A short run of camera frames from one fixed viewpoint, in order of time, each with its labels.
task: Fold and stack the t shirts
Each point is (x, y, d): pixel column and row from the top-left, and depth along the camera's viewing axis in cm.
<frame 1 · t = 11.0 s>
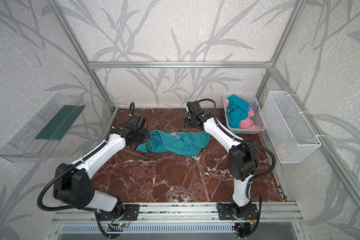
left hand: (148, 132, 87), fingers closed
right hand: (187, 117, 91), fingers open
teal printed t-shirt: (187, 144, 99), point 3 cm above the table
teal t-shirt in basket: (237, 110, 107), point 11 cm above the table
pink t-shirt in basket: (245, 123, 105), point 7 cm above the table
purple t-shirt in basket: (254, 106, 113), point 8 cm above the table

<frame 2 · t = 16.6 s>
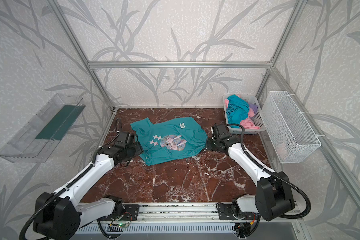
left hand: (141, 145, 85), fingers open
right hand: (207, 139, 87), fingers closed
teal printed t-shirt: (169, 140, 104), on the table
the other named things where they were.

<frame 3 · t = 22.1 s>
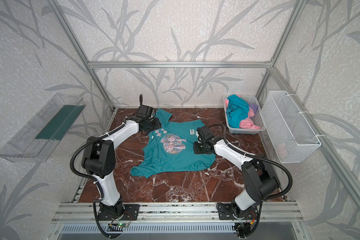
left hand: (160, 120, 96), fingers open
right hand: (195, 144, 90), fingers closed
teal printed t-shirt: (171, 147, 101), on the table
the other named things where they were.

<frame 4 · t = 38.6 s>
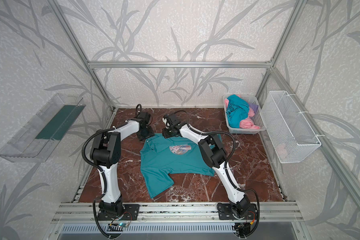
left hand: (151, 131, 103), fingers open
right hand: (164, 129, 101), fingers open
teal printed t-shirt: (161, 156, 96), on the table
the other named things where they were.

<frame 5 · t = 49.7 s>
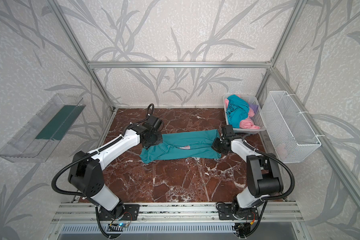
left hand: (160, 136, 88), fingers closed
right hand: (213, 142, 94), fingers closed
teal printed t-shirt: (183, 144, 102), on the table
the other named things where they were.

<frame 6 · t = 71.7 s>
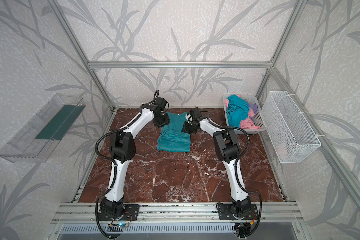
left hand: (169, 119, 100), fingers open
right hand: (182, 126, 104), fingers closed
teal printed t-shirt: (172, 138, 101), point 3 cm above the table
the other named things where they were.

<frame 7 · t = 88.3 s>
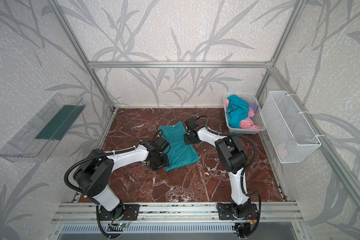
left hand: (169, 162, 89), fingers open
right hand: (187, 136, 100), fingers closed
teal printed t-shirt: (181, 154, 95), point 2 cm above the table
the other named things where they were.

